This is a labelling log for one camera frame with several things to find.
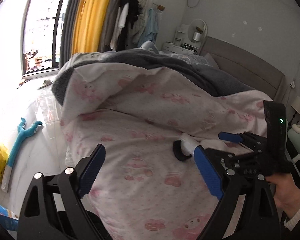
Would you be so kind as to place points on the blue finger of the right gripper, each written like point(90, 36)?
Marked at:
point(230, 137)

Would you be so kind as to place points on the right hand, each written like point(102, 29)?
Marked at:
point(287, 194)

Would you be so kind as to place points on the pink patterned quilt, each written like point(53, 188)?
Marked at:
point(142, 191)

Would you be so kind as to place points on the teal plush back scratcher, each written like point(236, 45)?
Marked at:
point(23, 134)

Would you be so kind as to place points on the blue printed package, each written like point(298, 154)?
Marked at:
point(8, 219)

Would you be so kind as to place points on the black curved plastic piece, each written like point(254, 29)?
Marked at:
point(178, 153)

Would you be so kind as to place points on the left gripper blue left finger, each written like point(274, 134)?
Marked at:
point(88, 169)

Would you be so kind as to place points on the white knit right sleeve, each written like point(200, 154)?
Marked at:
point(290, 224)

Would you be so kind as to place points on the dark grey fleece blanket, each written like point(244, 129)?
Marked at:
point(214, 81)

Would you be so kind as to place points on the mint green chair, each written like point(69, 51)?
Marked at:
point(298, 134)

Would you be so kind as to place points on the grey upholstered headboard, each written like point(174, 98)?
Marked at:
point(245, 66)

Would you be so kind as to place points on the slipper on floor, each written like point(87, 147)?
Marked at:
point(46, 83)

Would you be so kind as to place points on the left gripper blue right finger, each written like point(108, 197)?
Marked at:
point(208, 173)

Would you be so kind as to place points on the hanging clothes on rack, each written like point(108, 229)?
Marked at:
point(129, 23)

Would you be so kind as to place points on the blue grey patterned pillow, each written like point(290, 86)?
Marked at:
point(189, 58)

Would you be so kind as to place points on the round vanity mirror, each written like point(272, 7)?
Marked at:
point(197, 31)

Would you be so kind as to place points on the dark grey curtain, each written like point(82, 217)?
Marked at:
point(67, 32)

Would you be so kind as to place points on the yellow curtain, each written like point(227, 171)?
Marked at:
point(88, 25)

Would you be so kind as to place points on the white plush toy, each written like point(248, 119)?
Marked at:
point(188, 144)

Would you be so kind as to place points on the white dressing table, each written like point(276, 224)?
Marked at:
point(182, 42)

